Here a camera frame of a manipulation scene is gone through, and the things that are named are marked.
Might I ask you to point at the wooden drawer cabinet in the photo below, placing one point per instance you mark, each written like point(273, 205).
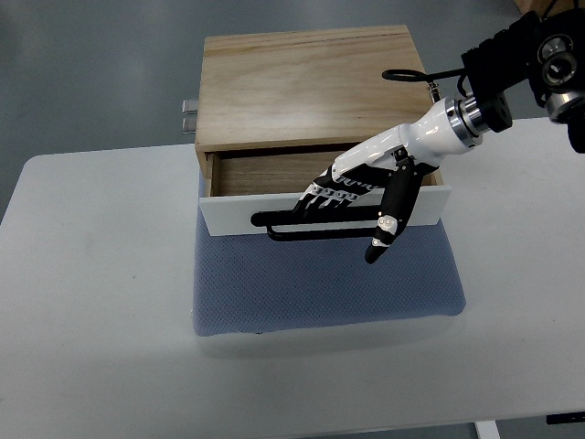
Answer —
point(276, 109)

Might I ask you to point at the blue textured mat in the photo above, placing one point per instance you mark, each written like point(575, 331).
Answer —
point(252, 284)

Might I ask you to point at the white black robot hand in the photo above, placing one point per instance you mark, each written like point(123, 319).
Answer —
point(396, 160)

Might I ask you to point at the cardboard box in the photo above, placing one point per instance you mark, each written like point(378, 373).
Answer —
point(546, 8)

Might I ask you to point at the white table leg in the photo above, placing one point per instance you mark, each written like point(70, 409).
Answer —
point(487, 430)

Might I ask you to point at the grey metal table bracket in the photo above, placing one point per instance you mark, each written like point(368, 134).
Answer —
point(189, 112)

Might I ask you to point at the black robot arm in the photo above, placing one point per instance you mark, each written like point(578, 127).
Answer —
point(549, 54)

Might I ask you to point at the black table control panel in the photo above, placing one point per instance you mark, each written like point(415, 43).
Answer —
point(565, 418)

